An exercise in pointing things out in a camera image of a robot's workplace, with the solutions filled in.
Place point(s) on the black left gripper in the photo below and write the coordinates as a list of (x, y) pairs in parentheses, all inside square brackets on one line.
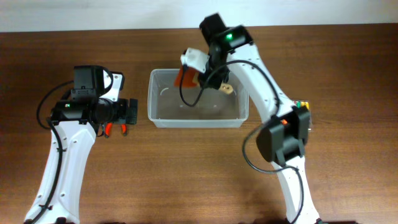
[(124, 104)]

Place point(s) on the clear plastic container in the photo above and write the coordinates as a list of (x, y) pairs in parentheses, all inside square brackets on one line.
[(215, 109)]

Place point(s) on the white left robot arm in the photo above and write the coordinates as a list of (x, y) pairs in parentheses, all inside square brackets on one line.
[(85, 112)]

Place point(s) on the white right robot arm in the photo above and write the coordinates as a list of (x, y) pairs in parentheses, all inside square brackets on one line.
[(283, 133)]

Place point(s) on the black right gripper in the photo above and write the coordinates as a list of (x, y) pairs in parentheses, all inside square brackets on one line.
[(212, 83)]

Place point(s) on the screwdriver set clear case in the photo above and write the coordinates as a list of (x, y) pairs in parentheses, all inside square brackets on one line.
[(304, 104)]

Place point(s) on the orange scraper wooden handle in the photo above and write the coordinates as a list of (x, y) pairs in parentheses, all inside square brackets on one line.
[(189, 79)]

